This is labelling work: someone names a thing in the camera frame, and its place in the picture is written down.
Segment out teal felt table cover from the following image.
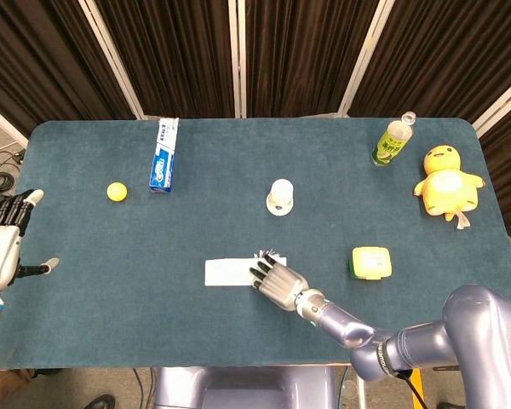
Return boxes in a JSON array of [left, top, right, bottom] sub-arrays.
[[0, 118, 511, 371]]

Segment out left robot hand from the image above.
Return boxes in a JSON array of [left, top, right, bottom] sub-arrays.
[[0, 188, 60, 291]]

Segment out green label tea bottle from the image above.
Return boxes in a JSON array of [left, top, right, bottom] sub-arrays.
[[370, 111, 417, 168]]

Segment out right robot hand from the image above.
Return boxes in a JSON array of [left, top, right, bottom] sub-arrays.
[[249, 254, 312, 312]]

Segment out blue white toothpaste box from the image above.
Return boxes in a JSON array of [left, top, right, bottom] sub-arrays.
[[148, 118, 181, 194]]

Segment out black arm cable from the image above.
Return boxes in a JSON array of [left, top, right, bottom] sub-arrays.
[[398, 369, 430, 409]]

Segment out black shoe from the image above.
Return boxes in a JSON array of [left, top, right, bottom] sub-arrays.
[[83, 394, 116, 409]]

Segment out yellow plush duck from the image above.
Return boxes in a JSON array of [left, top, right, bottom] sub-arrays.
[[412, 144, 487, 231]]

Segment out white cup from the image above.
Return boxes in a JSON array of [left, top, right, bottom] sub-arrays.
[[266, 178, 296, 216]]

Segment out grey robot torso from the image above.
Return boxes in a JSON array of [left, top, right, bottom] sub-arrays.
[[152, 366, 337, 409]]

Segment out green box yellow lid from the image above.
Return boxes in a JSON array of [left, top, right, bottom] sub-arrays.
[[348, 245, 393, 281]]

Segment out yellow ball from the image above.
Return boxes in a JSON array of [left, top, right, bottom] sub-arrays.
[[106, 181, 129, 202]]

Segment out black floor cable bundle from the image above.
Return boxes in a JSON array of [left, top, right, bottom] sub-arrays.
[[0, 142, 26, 208]]

